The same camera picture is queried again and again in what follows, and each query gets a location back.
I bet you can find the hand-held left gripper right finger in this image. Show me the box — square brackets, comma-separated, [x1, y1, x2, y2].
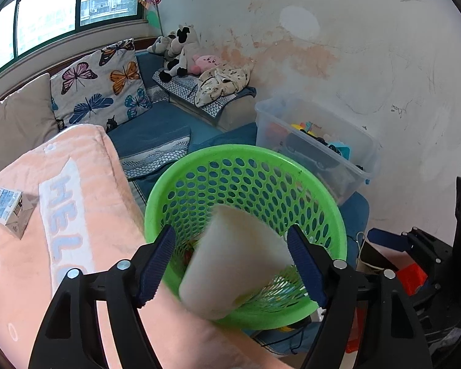
[287, 224, 434, 369]

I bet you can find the grey plush toy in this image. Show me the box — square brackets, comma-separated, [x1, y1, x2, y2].
[147, 35, 175, 55]

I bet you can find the blue sofa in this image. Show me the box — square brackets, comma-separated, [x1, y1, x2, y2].
[108, 52, 371, 356]

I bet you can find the grey patterned throw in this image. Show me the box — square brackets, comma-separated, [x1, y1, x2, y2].
[152, 71, 256, 118]

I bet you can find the beige cushion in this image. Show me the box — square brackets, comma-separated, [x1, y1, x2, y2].
[0, 73, 60, 177]

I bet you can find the green plastic basket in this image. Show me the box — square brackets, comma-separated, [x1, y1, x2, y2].
[144, 144, 347, 330]

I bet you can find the cream patterned cloth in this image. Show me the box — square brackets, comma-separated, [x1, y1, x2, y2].
[194, 63, 252, 108]

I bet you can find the pile of plastic toys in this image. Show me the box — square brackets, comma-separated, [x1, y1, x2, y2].
[267, 121, 365, 173]

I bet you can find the colourful pinwheel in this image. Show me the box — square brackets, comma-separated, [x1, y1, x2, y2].
[138, 0, 164, 27]

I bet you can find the pink plush toy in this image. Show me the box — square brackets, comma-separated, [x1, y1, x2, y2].
[187, 54, 223, 75]

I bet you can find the butterfly print cushion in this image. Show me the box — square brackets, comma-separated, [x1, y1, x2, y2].
[50, 38, 153, 129]

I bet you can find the blue patterned cushion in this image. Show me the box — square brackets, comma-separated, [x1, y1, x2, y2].
[119, 125, 193, 179]

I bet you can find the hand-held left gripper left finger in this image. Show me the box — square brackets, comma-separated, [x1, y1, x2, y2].
[28, 225, 177, 369]

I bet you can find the window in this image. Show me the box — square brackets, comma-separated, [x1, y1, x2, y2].
[0, 0, 147, 81]

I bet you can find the white foam cup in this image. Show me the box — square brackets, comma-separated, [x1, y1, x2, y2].
[179, 204, 296, 320]

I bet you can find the cow plush toy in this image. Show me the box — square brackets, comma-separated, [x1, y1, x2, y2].
[159, 24, 200, 77]

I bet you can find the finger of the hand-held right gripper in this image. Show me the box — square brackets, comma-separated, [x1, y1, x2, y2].
[367, 228, 452, 273]
[409, 275, 446, 310]

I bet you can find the clear storage box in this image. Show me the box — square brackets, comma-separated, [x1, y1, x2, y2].
[254, 96, 381, 206]

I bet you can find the pink printed blanket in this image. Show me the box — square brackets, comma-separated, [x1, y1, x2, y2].
[0, 124, 293, 369]

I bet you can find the red plastic item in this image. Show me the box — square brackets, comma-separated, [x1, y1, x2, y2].
[395, 264, 428, 296]

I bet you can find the white blue milk carton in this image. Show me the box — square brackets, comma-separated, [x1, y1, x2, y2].
[0, 188, 37, 240]

